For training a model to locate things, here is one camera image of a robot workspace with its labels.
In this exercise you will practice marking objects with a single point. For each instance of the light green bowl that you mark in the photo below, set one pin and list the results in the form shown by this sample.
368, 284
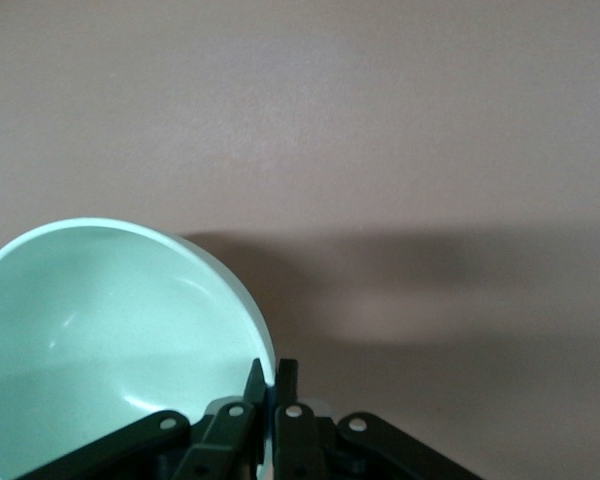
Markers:
105, 325

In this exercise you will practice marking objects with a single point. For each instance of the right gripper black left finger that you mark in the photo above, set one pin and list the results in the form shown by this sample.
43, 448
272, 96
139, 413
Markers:
230, 435

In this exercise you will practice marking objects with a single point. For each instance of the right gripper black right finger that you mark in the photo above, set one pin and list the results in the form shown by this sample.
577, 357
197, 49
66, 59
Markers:
295, 440

